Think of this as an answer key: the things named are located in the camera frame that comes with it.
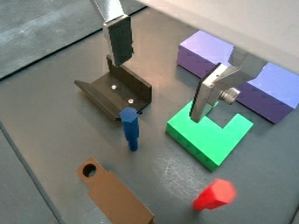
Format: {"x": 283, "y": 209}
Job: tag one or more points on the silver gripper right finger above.
{"x": 218, "y": 85}

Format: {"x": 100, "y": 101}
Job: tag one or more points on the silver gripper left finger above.
{"x": 116, "y": 27}

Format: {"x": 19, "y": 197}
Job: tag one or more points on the green U-shaped block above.
{"x": 204, "y": 139}

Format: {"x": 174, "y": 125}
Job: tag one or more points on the purple board with cross slot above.
{"x": 271, "y": 94}

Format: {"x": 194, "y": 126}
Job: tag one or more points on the black fixture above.
{"x": 116, "y": 90}

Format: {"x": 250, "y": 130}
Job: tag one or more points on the blue peg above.
{"x": 128, "y": 117}

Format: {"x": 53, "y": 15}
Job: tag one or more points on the red peg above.
{"x": 216, "y": 195}

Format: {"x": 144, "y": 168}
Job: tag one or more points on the brown T-shaped block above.
{"x": 115, "y": 200}

